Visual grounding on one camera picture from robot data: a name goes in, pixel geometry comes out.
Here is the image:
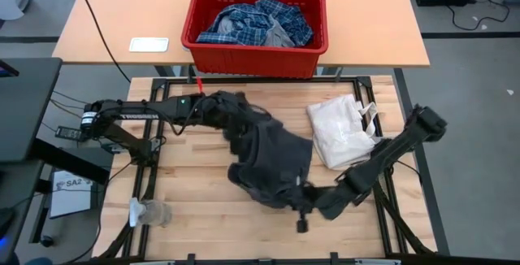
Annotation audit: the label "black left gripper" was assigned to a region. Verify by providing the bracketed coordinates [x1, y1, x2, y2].
[199, 89, 267, 136]

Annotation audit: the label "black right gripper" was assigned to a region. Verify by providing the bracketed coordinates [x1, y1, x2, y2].
[295, 183, 349, 234]

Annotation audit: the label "dark grey shorts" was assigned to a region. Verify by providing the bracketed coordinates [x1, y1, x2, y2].
[222, 108, 322, 214]

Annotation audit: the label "blue plaid pants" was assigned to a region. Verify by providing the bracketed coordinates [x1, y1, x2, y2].
[196, 0, 314, 49]

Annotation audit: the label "white cloth bag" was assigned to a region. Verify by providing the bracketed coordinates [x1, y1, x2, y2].
[306, 93, 383, 172]

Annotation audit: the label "red plastic laundry bin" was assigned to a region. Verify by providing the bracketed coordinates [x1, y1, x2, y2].
[180, 0, 329, 80]

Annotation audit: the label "light grey t-shirt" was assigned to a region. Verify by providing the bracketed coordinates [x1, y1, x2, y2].
[216, 12, 297, 49]

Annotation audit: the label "white rectangular pad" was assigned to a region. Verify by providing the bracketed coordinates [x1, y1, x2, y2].
[128, 37, 170, 53]

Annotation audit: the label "light wood desk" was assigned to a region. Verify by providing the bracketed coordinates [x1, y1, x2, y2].
[52, 0, 431, 69]

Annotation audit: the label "white SA2 paper sign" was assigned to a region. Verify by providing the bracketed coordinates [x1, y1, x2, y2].
[49, 170, 95, 219]

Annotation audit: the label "black side table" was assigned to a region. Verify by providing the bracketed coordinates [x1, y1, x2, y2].
[0, 57, 63, 163]

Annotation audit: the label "black aluminium table frame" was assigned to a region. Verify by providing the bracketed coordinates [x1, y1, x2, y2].
[92, 75, 440, 265]

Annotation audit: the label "black desk cable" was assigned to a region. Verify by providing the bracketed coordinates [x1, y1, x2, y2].
[71, 0, 132, 84]

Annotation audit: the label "black floor cable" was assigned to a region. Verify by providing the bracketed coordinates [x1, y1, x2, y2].
[446, 0, 511, 32]

